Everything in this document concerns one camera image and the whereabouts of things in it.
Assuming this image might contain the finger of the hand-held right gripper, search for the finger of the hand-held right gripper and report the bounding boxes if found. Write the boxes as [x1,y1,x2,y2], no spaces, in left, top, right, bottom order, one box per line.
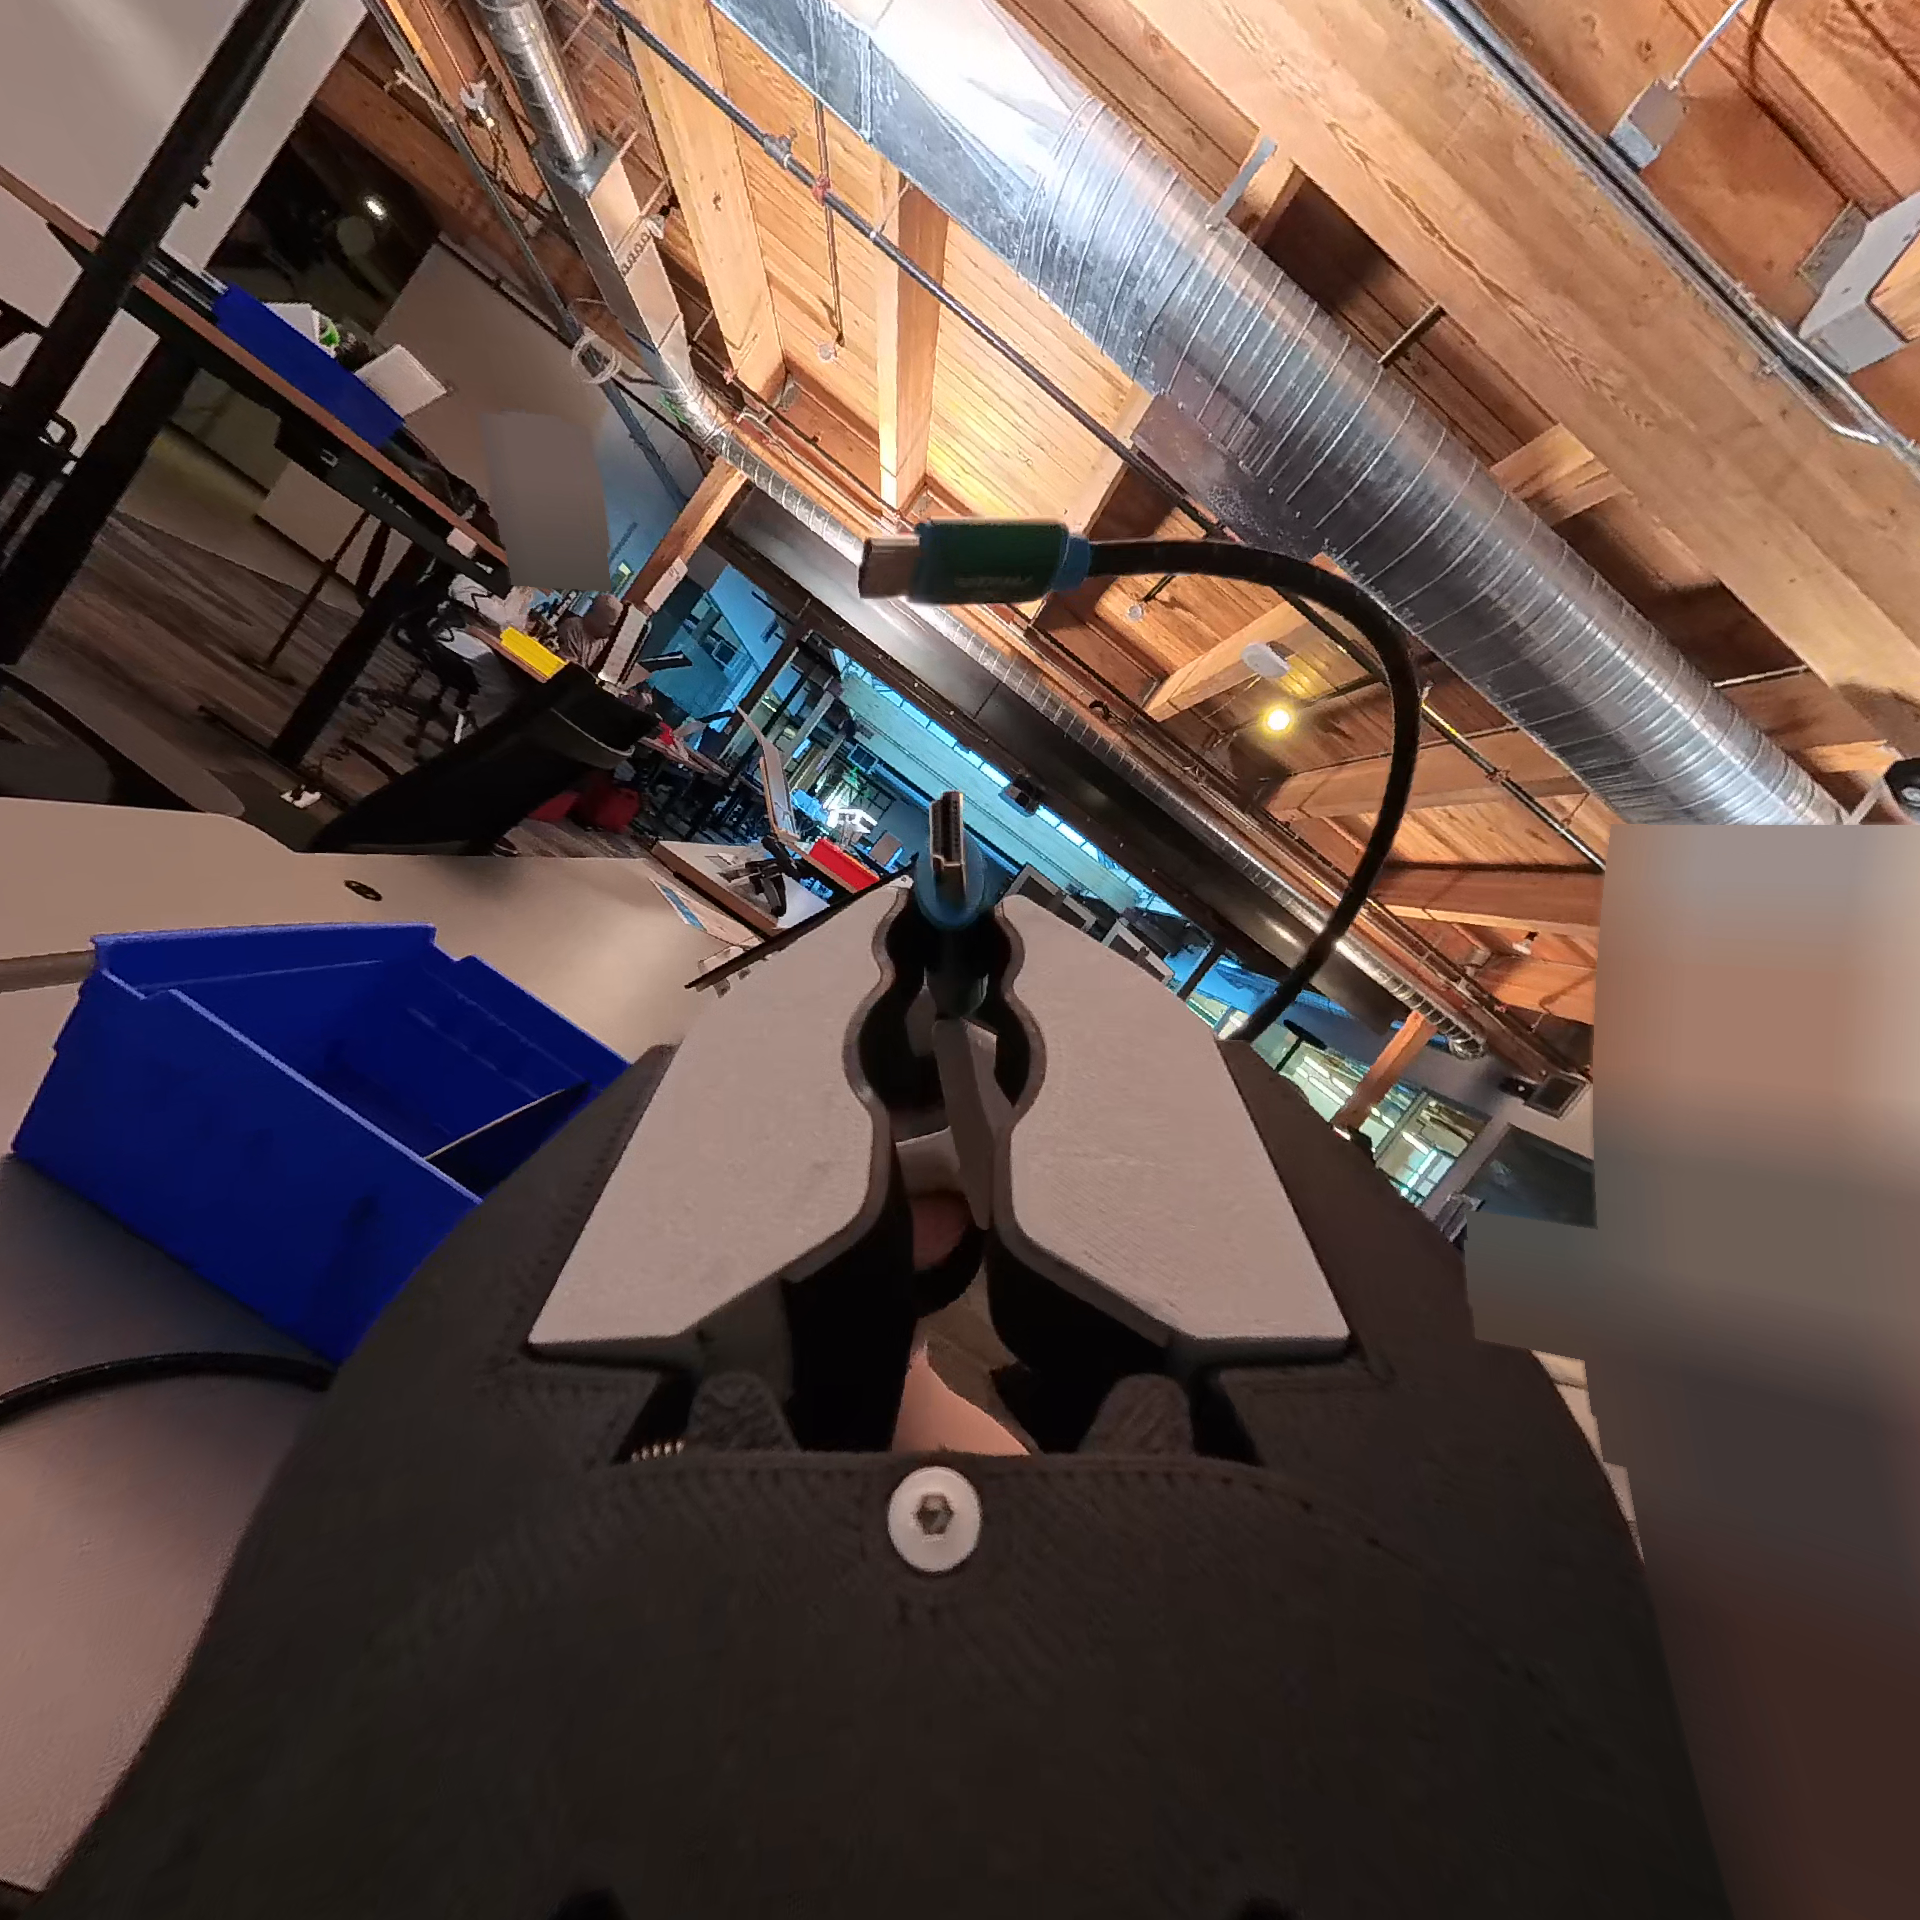
[933,1017,995,1236]

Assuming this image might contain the person's right hand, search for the person's right hand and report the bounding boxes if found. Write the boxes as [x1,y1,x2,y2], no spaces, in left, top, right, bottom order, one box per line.
[896,1189,1038,1456]

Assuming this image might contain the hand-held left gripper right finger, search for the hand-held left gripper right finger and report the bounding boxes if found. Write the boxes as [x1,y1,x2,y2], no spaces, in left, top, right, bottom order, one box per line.
[983,896,1352,1452]

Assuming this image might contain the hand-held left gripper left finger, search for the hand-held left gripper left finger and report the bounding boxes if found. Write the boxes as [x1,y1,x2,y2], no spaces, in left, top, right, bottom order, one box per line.
[528,883,920,1455]

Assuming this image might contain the wooden work table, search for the wooden work table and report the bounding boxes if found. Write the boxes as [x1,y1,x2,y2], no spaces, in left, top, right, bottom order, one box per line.
[0,165,513,771]

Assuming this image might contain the thin silver ventilation duct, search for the thin silver ventilation duct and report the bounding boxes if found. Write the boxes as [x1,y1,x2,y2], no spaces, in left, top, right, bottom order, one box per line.
[478,0,1494,1051]

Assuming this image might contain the wide silver ventilation duct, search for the wide silver ventilation duct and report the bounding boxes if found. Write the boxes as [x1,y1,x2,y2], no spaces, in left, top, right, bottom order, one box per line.
[718,0,1849,829]

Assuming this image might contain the blue storage crate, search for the blue storage crate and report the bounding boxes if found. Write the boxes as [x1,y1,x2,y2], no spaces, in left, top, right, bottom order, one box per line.
[210,285,408,448]

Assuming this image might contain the blue plastic bin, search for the blue plastic bin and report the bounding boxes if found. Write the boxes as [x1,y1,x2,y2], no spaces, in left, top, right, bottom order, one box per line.
[10,922,633,1368]

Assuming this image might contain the braided HDMI cable green plugs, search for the braided HDMI cable green plugs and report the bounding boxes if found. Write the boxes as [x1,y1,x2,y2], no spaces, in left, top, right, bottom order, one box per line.
[854,517,1418,1044]

